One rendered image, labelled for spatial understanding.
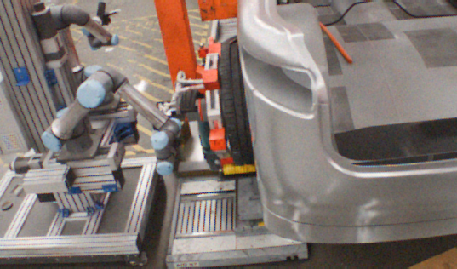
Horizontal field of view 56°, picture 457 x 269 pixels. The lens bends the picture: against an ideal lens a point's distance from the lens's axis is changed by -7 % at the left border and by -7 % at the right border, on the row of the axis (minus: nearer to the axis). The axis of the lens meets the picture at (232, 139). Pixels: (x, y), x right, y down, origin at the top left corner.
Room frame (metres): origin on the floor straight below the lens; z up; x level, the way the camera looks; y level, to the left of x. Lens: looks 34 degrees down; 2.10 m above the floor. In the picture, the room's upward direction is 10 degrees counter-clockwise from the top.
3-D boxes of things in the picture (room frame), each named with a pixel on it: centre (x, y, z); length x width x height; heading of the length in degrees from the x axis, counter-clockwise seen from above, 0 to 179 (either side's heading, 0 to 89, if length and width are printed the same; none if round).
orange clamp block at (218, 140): (1.88, 0.07, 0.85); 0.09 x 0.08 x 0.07; 174
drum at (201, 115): (2.20, 0.11, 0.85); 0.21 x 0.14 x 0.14; 84
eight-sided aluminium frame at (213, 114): (2.19, 0.04, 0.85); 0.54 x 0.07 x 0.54; 174
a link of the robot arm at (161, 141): (1.77, 0.32, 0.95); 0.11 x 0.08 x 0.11; 159
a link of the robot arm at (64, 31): (2.63, 0.89, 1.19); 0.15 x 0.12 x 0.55; 69
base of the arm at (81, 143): (2.08, 0.82, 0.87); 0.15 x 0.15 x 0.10
